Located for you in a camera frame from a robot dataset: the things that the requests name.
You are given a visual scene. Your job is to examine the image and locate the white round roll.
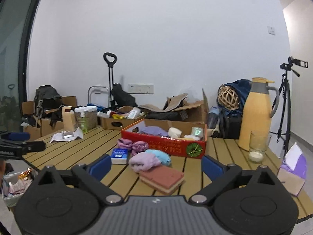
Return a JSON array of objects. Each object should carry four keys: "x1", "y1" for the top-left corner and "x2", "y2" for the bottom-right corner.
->
[{"x1": 168, "y1": 127, "x2": 182, "y2": 138}]

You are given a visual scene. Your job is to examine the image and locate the red cardboard box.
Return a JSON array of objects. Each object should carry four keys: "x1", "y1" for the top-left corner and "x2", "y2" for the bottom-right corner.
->
[{"x1": 121, "y1": 119, "x2": 207, "y2": 159}]

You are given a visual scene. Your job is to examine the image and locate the black tripod with camera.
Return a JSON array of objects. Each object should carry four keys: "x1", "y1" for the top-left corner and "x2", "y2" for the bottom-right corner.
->
[{"x1": 271, "y1": 56, "x2": 309, "y2": 157}]

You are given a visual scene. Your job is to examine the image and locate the lilac fluffy cloth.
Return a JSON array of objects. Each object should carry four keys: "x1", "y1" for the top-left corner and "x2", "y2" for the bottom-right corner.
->
[{"x1": 128, "y1": 152, "x2": 161, "y2": 173}]

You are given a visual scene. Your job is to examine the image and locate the green liquid bottle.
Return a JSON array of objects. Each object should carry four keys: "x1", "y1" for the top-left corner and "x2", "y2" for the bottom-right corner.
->
[{"x1": 80, "y1": 111, "x2": 88, "y2": 133}]

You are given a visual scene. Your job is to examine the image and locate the white wall socket strip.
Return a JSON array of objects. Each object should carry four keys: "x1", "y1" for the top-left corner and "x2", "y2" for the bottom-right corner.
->
[{"x1": 128, "y1": 84, "x2": 154, "y2": 94}]

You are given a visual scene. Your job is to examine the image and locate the pink layered sponge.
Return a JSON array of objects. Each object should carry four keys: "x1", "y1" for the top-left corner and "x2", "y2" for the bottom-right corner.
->
[{"x1": 139, "y1": 165, "x2": 185, "y2": 195}]

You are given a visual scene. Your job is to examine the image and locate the small brown item box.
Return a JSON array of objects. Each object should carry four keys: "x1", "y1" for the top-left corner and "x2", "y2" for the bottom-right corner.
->
[{"x1": 100, "y1": 106, "x2": 146, "y2": 130}]

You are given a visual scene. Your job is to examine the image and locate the trash bin with bag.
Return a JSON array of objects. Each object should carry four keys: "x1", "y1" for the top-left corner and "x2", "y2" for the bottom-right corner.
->
[{"x1": 1, "y1": 168, "x2": 37, "y2": 208}]

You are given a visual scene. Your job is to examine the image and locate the black trolley handle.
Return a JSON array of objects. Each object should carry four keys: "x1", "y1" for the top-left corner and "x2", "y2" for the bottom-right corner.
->
[{"x1": 103, "y1": 52, "x2": 117, "y2": 107}]

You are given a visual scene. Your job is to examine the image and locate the yellow thermos jug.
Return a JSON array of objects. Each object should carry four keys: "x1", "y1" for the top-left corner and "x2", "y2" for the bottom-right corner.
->
[{"x1": 238, "y1": 77, "x2": 280, "y2": 151}]

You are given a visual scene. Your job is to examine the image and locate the clear jar with granules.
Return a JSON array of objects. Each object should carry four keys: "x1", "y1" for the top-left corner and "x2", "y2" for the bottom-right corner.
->
[{"x1": 74, "y1": 106, "x2": 98, "y2": 133}]

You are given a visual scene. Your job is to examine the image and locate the white paper with device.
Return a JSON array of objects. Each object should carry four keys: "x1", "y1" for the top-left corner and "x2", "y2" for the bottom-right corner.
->
[{"x1": 50, "y1": 128, "x2": 83, "y2": 143}]

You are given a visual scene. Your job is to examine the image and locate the black backpack on floor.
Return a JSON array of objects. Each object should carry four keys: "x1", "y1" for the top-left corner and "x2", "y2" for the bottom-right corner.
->
[{"x1": 34, "y1": 85, "x2": 64, "y2": 128}]

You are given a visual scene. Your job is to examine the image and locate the glass candle jar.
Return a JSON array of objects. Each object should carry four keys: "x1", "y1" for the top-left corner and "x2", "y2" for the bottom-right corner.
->
[{"x1": 248, "y1": 132, "x2": 271, "y2": 163}]

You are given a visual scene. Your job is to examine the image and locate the light blue plush cloth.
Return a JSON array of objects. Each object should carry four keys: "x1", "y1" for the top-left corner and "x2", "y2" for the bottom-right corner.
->
[{"x1": 145, "y1": 149, "x2": 171, "y2": 167}]

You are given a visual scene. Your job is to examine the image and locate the dark blue bag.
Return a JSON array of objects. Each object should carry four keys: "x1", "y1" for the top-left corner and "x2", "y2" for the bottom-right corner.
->
[{"x1": 218, "y1": 79, "x2": 251, "y2": 117}]

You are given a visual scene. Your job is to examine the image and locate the blue tissue packet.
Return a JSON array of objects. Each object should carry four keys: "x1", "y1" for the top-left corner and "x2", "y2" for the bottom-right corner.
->
[{"x1": 111, "y1": 148, "x2": 128, "y2": 165}]

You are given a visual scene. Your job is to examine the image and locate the blue water bottle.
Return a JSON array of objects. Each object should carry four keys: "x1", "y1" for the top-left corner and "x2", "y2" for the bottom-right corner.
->
[{"x1": 207, "y1": 106, "x2": 220, "y2": 129}]

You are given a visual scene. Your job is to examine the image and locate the purple tissue pack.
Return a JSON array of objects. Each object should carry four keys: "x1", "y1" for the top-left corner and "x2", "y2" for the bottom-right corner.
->
[{"x1": 277, "y1": 142, "x2": 307, "y2": 196}]

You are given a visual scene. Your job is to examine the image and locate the brown open cardboard box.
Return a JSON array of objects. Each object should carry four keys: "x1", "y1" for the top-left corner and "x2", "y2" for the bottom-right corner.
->
[{"x1": 139, "y1": 89, "x2": 209, "y2": 124}]

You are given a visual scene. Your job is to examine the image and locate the black bag on trolley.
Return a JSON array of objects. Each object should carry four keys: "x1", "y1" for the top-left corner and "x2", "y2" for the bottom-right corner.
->
[{"x1": 112, "y1": 83, "x2": 137, "y2": 107}]

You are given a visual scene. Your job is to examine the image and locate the white wall switch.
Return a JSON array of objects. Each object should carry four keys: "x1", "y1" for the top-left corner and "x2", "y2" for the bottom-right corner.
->
[{"x1": 267, "y1": 26, "x2": 276, "y2": 36}]

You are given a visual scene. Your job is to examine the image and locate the purple pink folded cloth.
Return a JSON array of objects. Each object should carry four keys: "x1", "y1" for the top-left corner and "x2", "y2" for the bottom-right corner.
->
[{"x1": 117, "y1": 138, "x2": 148, "y2": 156}]

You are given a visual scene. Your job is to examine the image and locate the beige carton box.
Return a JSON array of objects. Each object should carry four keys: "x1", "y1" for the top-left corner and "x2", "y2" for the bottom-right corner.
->
[{"x1": 62, "y1": 106, "x2": 77, "y2": 132}]

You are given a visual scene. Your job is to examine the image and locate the wicker rattan ball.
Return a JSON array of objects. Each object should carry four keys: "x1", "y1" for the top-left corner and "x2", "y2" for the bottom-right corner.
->
[{"x1": 217, "y1": 85, "x2": 239, "y2": 110}]

